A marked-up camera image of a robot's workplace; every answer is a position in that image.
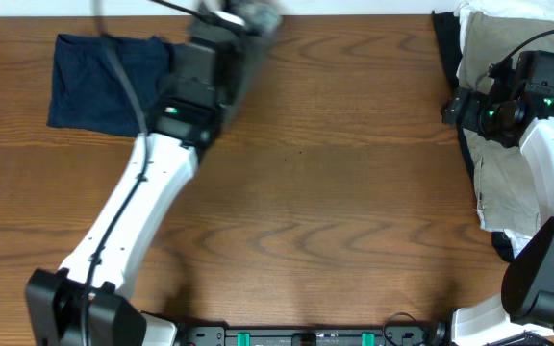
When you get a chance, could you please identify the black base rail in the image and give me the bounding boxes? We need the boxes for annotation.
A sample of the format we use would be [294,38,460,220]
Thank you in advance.
[177,324,445,346]

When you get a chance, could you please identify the folded navy blue garment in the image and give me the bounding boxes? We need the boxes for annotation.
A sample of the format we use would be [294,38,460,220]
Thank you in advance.
[47,34,183,137]

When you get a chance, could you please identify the grey shorts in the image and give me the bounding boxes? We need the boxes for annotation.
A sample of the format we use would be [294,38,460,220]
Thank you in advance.
[196,0,282,123]

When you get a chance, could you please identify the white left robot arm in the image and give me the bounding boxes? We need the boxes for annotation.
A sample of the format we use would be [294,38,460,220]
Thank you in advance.
[25,97,228,345]

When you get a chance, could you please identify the khaki shorts on pile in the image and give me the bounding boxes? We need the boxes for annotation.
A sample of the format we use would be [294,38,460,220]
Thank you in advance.
[457,12,554,236]

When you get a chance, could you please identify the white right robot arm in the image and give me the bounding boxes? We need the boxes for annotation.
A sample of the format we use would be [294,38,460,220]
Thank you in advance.
[441,87,554,345]

